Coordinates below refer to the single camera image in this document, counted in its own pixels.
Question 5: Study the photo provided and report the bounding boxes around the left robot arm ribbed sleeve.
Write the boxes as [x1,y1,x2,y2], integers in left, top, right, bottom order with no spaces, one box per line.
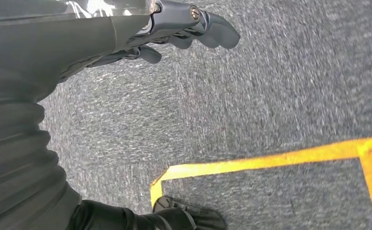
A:
[0,90,82,230]

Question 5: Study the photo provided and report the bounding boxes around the black robot foot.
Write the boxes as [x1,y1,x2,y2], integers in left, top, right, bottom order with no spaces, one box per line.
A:
[66,195,228,230]

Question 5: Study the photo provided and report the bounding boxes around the yellow floor tape square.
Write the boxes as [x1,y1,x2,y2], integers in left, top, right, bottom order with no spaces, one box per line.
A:
[150,136,372,230]

